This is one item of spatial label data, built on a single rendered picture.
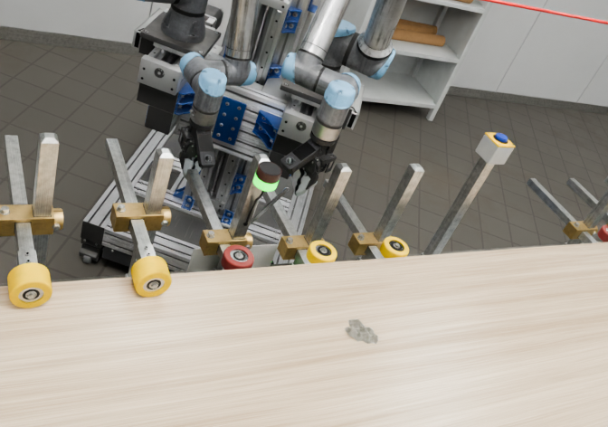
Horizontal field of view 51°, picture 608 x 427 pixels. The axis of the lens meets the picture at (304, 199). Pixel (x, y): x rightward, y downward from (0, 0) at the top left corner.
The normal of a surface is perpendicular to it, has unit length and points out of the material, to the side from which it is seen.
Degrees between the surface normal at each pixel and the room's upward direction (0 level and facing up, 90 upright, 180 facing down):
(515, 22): 90
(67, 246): 0
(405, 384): 0
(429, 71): 90
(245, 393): 0
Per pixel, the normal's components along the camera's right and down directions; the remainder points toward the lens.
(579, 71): 0.33, 0.65
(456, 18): -0.89, -0.02
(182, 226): 0.31, -0.76
